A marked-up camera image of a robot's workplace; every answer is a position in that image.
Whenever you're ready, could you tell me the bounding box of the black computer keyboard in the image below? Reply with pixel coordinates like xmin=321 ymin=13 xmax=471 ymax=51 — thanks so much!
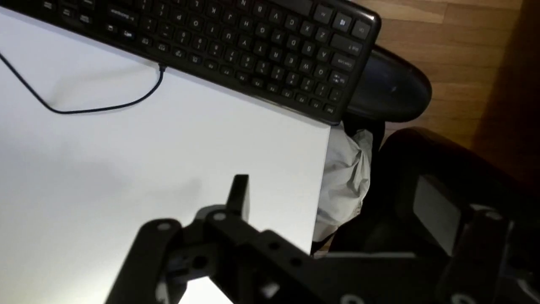
xmin=0 ymin=0 xmax=384 ymax=127

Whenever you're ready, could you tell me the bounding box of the black glossy oval object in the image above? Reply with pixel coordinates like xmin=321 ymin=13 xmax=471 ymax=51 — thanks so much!
xmin=345 ymin=45 xmax=434 ymax=124

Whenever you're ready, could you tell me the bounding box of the white cloth bundle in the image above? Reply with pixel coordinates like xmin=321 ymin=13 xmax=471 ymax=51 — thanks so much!
xmin=311 ymin=126 xmax=377 ymax=244

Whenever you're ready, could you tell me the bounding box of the black leather office chair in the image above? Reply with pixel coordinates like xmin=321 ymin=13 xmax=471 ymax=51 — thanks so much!
xmin=331 ymin=127 xmax=540 ymax=304

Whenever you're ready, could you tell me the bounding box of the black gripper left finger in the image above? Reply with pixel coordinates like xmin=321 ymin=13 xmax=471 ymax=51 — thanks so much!
xmin=105 ymin=173 xmax=254 ymax=304

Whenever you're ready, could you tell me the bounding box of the black keyboard cable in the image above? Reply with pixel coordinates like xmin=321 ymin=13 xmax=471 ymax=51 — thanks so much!
xmin=0 ymin=53 xmax=169 ymax=117

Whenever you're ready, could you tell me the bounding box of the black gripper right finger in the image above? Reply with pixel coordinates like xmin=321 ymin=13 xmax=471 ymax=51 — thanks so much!
xmin=412 ymin=173 xmax=517 ymax=304

